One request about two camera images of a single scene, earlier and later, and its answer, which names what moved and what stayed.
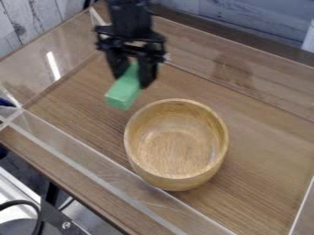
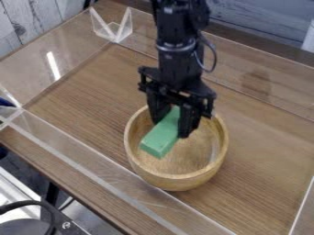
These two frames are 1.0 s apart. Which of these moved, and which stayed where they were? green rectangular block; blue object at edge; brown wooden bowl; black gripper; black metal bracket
Moved: green rectangular block; black gripper
Stayed: blue object at edge; brown wooden bowl; black metal bracket
